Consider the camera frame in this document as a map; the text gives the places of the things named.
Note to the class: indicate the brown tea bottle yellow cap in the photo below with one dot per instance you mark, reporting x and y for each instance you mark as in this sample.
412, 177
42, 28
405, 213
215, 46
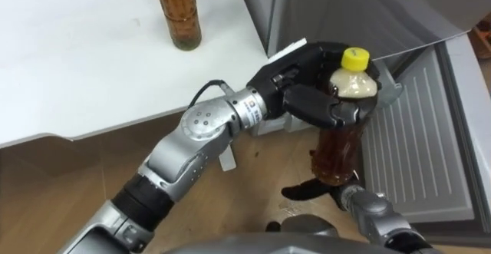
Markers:
337, 154

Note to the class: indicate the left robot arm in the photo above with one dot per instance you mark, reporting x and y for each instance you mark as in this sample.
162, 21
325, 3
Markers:
184, 150

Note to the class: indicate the robot body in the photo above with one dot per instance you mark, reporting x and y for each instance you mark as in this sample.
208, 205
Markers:
276, 245

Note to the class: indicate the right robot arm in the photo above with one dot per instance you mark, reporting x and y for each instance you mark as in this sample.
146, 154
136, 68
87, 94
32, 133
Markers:
377, 215

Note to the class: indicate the grey fridge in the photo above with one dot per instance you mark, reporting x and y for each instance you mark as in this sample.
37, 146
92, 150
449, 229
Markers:
345, 8

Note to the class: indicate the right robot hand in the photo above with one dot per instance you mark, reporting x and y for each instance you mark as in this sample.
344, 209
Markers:
307, 190

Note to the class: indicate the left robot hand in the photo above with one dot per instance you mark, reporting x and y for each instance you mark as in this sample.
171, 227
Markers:
303, 100

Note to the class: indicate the white table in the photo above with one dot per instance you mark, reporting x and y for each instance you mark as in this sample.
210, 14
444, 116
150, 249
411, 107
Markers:
84, 54

